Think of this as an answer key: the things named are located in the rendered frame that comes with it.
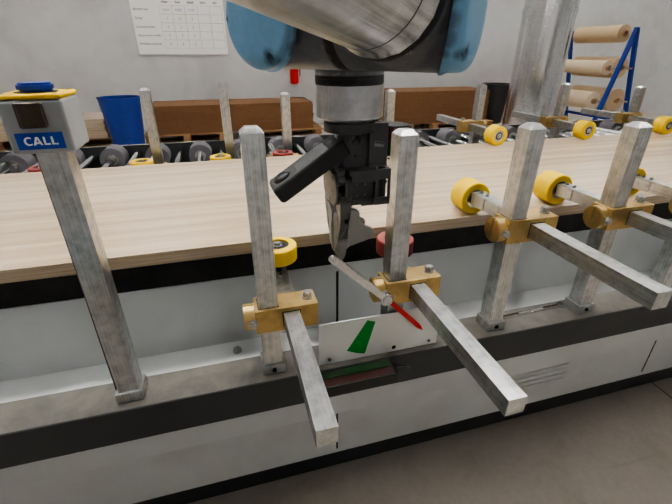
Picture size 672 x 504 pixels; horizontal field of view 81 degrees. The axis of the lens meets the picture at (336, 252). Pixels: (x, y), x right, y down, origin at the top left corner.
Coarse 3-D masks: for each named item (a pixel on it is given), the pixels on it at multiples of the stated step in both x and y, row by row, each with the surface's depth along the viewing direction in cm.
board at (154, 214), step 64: (0, 192) 114; (128, 192) 114; (192, 192) 114; (320, 192) 114; (448, 192) 114; (640, 192) 114; (0, 256) 79; (64, 256) 79; (128, 256) 79; (192, 256) 83
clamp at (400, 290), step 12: (384, 276) 78; (408, 276) 78; (420, 276) 78; (432, 276) 78; (384, 288) 76; (396, 288) 76; (408, 288) 77; (432, 288) 79; (372, 300) 79; (396, 300) 78; (408, 300) 78
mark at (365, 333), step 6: (366, 324) 78; (372, 324) 79; (360, 330) 78; (366, 330) 79; (360, 336) 79; (366, 336) 80; (354, 342) 79; (360, 342) 80; (366, 342) 80; (348, 348) 80; (354, 348) 80; (360, 348) 81
